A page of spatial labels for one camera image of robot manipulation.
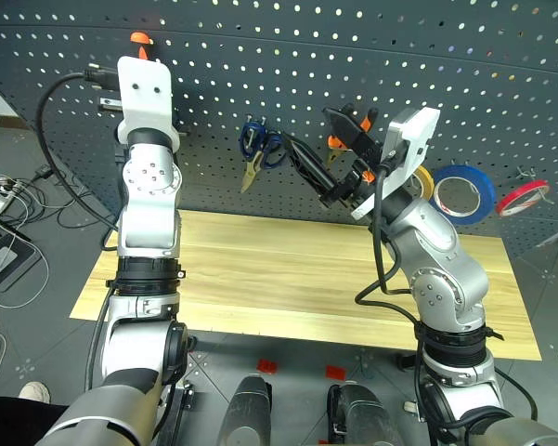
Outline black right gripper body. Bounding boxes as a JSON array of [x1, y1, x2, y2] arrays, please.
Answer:
[[318, 155, 380, 211]]

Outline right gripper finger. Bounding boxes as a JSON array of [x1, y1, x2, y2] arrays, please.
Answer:
[[281, 132, 339, 200], [322, 107, 383, 163]]

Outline orange-handled clamp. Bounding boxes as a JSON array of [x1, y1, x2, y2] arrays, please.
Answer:
[[325, 105, 381, 183]]

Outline large black blue scissors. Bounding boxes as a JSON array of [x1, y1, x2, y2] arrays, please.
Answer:
[[239, 119, 287, 195]]

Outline yellow tan tape roll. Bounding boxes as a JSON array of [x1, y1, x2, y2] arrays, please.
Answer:
[[410, 164, 436, 202]]

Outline black metal pegboard wall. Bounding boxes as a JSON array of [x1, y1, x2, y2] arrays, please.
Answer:
[[0, 0, 558, 256]]

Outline blue adhesive tape roll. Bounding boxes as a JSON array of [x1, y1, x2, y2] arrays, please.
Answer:
[[429, 163, 498, 228]]

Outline red adhesive tape roll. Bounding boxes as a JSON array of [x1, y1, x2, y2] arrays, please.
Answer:
[[494, 179, 552, 219]]

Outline dark flat electronic box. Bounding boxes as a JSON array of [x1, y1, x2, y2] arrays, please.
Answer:
[[0, 234, 43, 292]]

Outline dark rounded shape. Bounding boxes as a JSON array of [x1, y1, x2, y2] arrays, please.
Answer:
[[327, 381, 396, 446], [215, 374, 273, 446]]

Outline white shoe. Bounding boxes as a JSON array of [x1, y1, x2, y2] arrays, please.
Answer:
[[18, 380, 51, 404]]

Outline black trouser leg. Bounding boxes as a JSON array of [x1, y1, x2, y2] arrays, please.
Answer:
[[0, 394, 71, 446]]

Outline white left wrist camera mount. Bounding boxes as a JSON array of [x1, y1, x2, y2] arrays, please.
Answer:
[[114, 55, 183, 153]]

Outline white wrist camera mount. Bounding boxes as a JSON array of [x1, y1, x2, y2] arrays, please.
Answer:
[[351, 105, 442, 222], [114, 55, 183, 153]]

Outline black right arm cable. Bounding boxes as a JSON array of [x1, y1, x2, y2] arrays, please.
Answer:
[[355, 138, 447, 442]]

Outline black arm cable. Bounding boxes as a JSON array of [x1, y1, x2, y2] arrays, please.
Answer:
[[355, 138, 447, 442], [35, 63, 122, 394]]

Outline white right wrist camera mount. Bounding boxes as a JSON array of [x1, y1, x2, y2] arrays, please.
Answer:
[[351, 105, 442, 222]]

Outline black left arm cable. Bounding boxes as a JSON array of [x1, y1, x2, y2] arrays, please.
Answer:
[[35, 63, 122, 394]]

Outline black floor cable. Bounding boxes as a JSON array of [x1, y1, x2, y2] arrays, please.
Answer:
[[8, 164, 117, 252]]

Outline white floor cable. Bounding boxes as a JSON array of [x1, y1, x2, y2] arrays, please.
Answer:
[[0, 115, 52, 391]]

